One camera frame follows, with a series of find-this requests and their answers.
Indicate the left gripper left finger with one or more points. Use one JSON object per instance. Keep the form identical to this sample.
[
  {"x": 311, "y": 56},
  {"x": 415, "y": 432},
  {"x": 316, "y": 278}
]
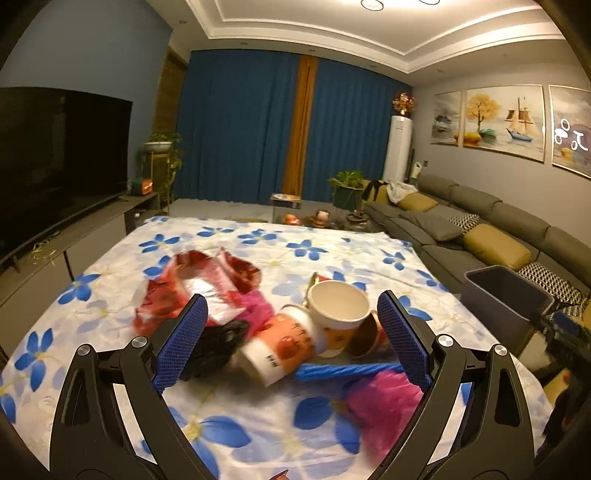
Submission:
[{"x": 89, "y": 439}]

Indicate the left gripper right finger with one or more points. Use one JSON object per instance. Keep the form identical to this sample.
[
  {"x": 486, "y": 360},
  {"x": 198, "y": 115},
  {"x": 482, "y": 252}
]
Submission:
[{"x": 495, "y": 437}]

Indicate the pink plastic bag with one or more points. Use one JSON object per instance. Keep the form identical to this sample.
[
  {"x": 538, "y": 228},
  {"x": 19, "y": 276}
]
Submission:
[{"x": 382, "y": 406}]

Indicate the black plastic bag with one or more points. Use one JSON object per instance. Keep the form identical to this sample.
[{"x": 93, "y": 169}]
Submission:
[{"x": 214, "y": 349}]

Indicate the red gold paper cup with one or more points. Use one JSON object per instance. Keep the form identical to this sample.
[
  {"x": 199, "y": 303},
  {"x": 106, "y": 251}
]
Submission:
[{"x": 369, "y": 338}]

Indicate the blue foam net sleeve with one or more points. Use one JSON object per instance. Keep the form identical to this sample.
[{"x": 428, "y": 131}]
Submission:
[{"x": 319, "y": 372}]

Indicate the white paper cup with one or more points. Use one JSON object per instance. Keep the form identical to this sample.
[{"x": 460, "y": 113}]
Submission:
[{"x": 339, "y": 309}]

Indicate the red snack bag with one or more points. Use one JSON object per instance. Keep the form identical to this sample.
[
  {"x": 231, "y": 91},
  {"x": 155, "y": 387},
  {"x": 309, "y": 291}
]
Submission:
[{"x": 230, "y": 286}]

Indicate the orange printed paper cup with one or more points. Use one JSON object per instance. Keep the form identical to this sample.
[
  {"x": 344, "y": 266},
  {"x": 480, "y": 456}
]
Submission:
[{"x": 288, "y": 339}]

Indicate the grey trash bin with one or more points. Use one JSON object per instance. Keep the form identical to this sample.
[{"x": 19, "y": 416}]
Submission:
[{"x": 507, "y": 304}]

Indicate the patterned cushion near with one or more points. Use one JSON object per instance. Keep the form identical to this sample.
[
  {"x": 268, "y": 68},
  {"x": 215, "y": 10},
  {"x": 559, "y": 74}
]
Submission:
[{"x": 563, "y": 292}]

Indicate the patterned cushion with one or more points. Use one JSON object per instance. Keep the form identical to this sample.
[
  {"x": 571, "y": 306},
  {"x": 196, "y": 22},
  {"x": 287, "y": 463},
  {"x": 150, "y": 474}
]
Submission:
[
  {"x": 466, "y": 222},
  {"x": 563, "y": 292}
]

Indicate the grey sectional sofa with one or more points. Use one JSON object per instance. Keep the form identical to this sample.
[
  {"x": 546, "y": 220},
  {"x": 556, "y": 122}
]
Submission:
[{"x": 551, "y": 246}]

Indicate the yellow cushion middle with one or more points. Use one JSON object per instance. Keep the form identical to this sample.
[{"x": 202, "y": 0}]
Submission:
[{"x": 493, "y": 247}]

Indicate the yellow cushion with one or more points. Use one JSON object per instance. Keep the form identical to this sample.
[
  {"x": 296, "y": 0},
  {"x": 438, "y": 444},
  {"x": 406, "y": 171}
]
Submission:
[
  {"x": 493, "y": 247},
  {"x": 417, "y": 202}
]

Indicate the patterned cushion far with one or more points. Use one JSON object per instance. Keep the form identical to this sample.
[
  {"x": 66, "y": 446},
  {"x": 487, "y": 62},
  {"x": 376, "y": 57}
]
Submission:
[{"x": 466, "y": 222}]

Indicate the grey tv cabinet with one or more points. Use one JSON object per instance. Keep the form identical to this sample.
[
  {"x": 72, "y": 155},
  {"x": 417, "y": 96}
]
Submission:
[{"x": 31, "y": 284}]

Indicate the grey cushion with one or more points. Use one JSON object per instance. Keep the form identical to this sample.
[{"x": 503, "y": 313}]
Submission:
[{"x": 439, "y": 228}]

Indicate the yellow cushion far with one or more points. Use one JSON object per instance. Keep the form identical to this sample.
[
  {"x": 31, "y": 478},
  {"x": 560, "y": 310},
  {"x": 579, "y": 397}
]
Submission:
[{"x": 417, "y": 202}]

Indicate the white cloth on sofa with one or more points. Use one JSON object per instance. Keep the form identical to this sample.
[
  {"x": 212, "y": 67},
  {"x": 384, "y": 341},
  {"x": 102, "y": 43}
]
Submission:
[{"x": 398, "y": 191}]

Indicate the middle sailboat tree painting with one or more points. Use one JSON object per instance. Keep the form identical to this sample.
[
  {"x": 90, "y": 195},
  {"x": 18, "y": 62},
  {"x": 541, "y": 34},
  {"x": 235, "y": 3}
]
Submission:
[{"x": 506, "y": 119}]

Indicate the right painting with characters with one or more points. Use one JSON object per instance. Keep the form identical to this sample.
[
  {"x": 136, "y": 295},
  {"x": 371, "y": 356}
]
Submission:
[{"x": 571, "y": 123}]

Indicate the white standing air conditioner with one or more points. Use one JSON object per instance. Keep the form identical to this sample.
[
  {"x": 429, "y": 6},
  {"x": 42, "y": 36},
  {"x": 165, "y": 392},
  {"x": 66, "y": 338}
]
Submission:
[{"x": 398, "y": 149}]

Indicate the left landscape painting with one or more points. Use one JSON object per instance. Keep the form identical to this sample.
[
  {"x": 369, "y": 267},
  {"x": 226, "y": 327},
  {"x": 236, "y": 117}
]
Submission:
[{"x": 447, "y": 118}]

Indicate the orange device on cabinet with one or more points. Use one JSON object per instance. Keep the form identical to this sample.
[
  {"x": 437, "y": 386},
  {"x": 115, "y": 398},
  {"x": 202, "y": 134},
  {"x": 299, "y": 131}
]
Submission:
[{"x": 141, "y": 187}]

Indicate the potted green floor plant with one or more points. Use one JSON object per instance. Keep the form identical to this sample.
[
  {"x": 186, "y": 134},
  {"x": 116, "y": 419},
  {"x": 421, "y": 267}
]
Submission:
[{"x": 347, "y": 189}]

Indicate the flower decoration on conditioner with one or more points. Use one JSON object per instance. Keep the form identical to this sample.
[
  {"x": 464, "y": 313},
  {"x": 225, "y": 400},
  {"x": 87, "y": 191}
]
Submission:
[{"x": 404, "y": 104}]

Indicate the black television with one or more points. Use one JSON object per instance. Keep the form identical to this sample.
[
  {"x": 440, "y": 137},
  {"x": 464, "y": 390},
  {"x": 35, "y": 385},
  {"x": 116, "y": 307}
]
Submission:
[{"x": 63, "y": 152}]

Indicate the plant on wooden stand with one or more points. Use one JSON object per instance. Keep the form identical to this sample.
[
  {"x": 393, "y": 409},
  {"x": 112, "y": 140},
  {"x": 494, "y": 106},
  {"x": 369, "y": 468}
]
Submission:
[{"x": 161, "y": 159}]

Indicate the box on coffee table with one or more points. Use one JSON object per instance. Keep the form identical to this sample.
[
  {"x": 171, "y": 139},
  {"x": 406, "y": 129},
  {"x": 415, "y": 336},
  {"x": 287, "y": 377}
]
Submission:
[{"x": 285, "y": 200}]

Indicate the blue curtain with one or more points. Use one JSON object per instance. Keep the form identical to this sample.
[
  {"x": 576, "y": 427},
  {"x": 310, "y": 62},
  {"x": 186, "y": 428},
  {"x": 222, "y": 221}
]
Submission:
[{"x": 235, "y": 115}]

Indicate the orange curtain strip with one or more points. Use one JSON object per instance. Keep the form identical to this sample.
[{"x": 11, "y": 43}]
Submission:
[{"x": 293, "y": 176}]

